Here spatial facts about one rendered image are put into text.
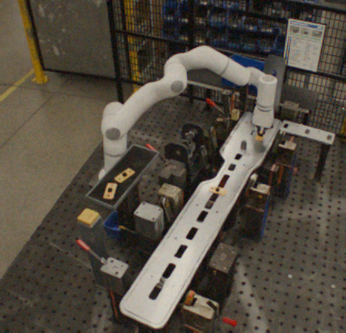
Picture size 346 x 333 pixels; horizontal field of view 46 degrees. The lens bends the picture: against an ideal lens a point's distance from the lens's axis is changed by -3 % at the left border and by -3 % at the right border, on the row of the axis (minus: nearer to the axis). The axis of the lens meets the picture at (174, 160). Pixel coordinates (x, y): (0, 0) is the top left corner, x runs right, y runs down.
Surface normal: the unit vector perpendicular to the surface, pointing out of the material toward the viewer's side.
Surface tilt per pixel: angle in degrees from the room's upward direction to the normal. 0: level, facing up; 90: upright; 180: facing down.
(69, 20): 89
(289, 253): 0
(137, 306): 0
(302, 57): 90
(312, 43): 90
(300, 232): 0
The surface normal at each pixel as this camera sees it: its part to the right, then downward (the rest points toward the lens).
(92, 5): -0.33, 0.62
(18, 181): -0.02, -0.76
